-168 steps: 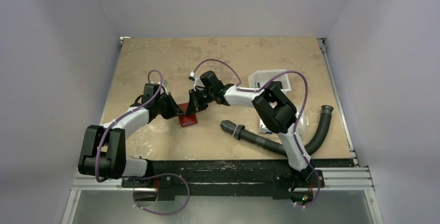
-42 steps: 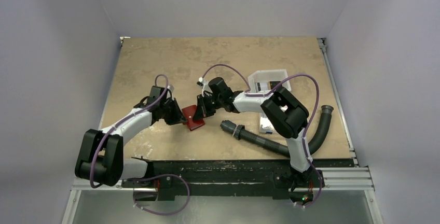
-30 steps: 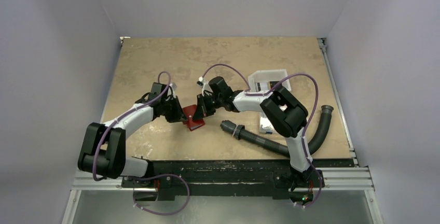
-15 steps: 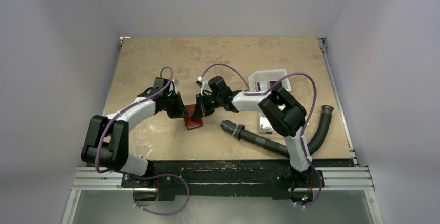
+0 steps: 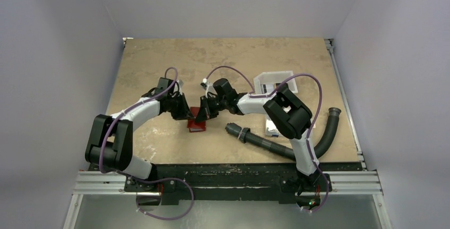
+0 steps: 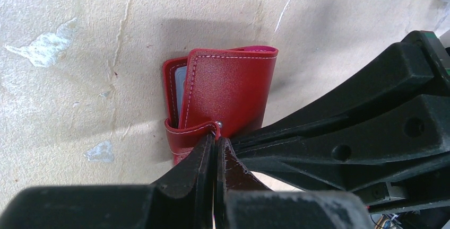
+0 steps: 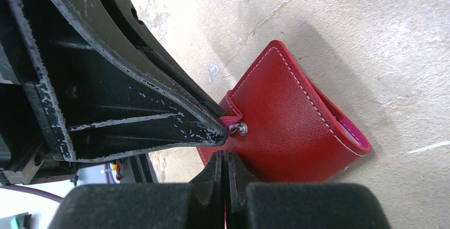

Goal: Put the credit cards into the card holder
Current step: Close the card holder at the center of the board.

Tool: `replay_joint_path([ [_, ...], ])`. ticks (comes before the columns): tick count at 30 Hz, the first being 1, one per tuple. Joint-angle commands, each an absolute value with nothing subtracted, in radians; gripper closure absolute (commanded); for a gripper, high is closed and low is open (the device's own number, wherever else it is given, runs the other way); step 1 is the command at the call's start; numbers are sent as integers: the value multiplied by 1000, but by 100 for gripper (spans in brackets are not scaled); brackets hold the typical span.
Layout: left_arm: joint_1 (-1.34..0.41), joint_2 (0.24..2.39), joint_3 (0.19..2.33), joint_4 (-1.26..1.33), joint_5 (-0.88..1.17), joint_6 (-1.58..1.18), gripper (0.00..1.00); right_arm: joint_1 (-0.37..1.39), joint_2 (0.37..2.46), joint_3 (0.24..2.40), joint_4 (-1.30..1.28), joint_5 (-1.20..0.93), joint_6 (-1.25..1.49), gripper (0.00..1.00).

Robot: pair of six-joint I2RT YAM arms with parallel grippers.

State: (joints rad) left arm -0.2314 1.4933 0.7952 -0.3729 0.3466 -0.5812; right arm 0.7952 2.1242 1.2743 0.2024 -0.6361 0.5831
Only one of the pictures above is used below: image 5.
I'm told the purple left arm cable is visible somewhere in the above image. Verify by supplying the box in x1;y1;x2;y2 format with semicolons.
98;67;195;221

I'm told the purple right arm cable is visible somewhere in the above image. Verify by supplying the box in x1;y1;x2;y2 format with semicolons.
201;66;331;214

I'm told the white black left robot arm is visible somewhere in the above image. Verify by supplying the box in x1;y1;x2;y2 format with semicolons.
84;77;194;191

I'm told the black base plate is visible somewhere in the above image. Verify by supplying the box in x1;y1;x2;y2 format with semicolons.
124;163;332;206

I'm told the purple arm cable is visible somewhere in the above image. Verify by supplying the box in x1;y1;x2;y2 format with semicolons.
201;66;331;214
98;67;195;221

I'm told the aluminium frame rail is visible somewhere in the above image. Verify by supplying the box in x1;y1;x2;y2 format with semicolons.
73;170;382;197

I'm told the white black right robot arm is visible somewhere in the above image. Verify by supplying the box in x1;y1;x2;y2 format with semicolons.
195;78;322;190

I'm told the clear plastic screw box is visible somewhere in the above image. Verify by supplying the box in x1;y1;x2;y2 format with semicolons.
264;106;316;138

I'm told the black corrugated hose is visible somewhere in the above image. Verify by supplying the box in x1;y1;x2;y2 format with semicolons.
224;107;342;161

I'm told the red leather card holder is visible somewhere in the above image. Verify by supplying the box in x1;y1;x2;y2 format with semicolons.
187;107;206;133

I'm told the white plastic tray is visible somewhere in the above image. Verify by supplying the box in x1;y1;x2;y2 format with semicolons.
254;71;293;95

